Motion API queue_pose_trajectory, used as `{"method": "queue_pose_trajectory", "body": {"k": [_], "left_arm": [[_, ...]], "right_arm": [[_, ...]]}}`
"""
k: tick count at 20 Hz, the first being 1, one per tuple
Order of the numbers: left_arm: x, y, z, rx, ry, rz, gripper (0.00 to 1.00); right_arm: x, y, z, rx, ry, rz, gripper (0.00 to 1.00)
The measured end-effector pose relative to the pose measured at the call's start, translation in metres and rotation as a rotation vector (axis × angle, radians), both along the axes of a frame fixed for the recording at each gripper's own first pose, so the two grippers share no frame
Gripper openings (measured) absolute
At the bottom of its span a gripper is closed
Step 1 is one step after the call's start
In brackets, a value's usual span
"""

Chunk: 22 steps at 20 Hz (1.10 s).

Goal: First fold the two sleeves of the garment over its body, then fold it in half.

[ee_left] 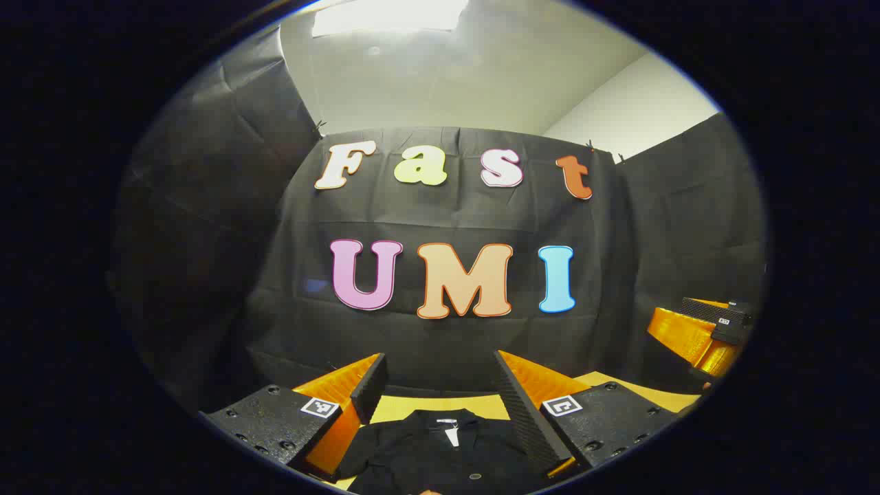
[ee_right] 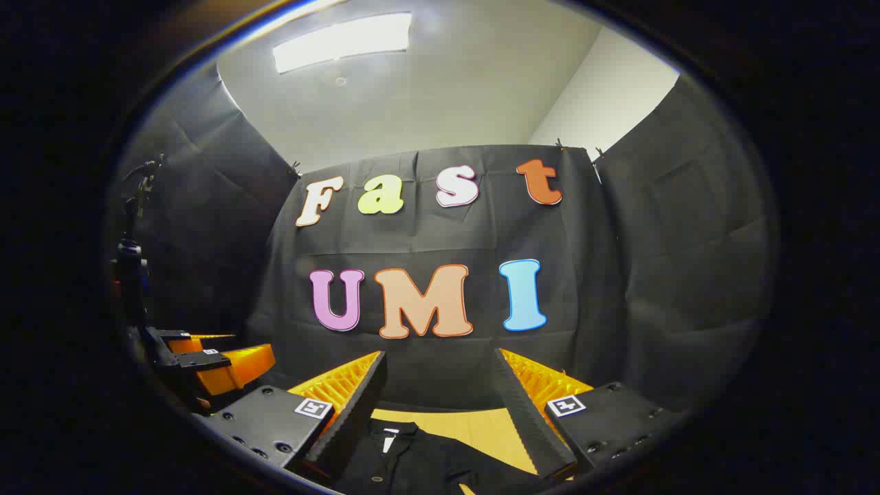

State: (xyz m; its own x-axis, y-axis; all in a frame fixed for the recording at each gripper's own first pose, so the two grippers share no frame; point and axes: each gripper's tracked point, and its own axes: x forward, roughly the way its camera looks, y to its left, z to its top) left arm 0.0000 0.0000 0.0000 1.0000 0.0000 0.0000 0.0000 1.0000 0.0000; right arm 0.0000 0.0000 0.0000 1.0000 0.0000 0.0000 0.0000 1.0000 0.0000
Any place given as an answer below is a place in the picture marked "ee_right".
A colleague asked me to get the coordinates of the rectangular ceiling light panel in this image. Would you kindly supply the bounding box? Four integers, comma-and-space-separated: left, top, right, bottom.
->
272, 12, 413, 75

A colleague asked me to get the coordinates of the black backdrop cloth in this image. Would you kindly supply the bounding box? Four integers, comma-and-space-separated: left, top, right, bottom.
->
103, 65, 781, 413

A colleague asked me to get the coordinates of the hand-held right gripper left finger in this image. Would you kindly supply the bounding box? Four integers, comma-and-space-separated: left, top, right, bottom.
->
196, 349, 388, 482

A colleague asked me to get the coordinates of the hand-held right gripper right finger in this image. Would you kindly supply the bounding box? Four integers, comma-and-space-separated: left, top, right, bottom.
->
492, 347, 688, 482

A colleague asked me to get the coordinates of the black buttoned jacket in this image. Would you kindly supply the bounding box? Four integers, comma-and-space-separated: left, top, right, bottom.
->
335, 419, 554, 495

